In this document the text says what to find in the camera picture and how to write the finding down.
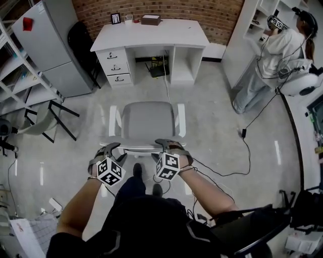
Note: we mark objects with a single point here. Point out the person's black shoe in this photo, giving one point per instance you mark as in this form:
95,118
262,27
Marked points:
157,189
137,169

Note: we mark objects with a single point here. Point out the person's right black shoe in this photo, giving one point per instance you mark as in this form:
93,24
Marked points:
157,189

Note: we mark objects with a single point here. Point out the white patterned sheet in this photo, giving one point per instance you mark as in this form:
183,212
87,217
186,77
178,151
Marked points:
24,234

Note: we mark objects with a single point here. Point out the red paper sheet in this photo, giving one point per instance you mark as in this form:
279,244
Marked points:
28,24

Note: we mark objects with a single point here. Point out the person's right forearm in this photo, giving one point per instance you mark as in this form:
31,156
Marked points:
204,191

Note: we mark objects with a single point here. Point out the person's left forearm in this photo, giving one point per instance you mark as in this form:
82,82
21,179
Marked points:
78,206

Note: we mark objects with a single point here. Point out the gray refrigerator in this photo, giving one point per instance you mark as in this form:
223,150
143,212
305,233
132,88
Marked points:
50,45

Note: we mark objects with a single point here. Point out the brown tissue box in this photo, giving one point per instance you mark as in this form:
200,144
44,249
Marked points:
150,20

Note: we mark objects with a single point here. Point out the person's black clothing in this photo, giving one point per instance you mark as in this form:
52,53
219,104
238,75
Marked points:
151,226

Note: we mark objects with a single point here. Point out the black picture frame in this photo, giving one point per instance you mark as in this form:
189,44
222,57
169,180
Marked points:
115,18

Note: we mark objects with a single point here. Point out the person's right hand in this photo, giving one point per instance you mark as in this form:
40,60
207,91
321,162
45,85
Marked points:
178,148

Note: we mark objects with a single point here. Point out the white drawer with black handle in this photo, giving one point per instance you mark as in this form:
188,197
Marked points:
111,56
116,68
119,79

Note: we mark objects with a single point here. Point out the black folding chair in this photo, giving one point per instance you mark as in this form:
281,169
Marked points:
80,42

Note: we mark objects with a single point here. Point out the small white power strip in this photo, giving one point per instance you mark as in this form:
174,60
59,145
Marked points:
55,204

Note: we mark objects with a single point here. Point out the black power adapter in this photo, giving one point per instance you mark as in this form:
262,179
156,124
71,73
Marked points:
244,133

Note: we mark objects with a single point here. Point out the gray chair with black legs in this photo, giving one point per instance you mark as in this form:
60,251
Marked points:
43,126

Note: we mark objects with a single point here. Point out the white hutch cabinet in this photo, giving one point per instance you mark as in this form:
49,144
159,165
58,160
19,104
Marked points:
242,50

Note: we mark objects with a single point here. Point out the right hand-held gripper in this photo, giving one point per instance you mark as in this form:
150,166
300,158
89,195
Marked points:
167,167

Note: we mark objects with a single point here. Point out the black router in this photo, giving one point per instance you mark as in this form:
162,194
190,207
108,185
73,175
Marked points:
159,71

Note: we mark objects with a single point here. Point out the white pen cup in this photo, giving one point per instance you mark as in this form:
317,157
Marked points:
128,20

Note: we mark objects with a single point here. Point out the white shelving rack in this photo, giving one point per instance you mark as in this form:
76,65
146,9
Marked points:
38,94

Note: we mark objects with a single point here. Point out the glass tank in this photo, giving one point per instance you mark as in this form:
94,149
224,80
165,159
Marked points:
316,121

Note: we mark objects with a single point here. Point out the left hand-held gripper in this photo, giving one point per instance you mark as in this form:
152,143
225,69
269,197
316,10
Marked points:
111,172

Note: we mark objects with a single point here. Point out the black tripod device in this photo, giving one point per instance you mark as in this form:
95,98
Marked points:
5,128

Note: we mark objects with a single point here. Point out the white chair with gray seat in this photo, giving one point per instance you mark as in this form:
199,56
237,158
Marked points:
147,118

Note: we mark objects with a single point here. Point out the person's left black shoe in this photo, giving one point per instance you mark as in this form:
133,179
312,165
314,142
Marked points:
137,169

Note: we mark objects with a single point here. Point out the black flat pack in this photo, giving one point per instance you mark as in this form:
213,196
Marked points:
252,226

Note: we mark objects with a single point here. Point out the white desk with drawers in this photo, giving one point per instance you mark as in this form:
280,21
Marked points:
151,34

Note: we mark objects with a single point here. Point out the white table with black edge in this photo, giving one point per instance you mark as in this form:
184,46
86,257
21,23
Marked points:
300,131

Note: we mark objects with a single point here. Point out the black stand with bag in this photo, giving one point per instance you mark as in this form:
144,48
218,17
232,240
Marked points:
308,211

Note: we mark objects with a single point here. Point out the checked cloth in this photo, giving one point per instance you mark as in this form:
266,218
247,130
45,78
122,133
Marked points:
44,234

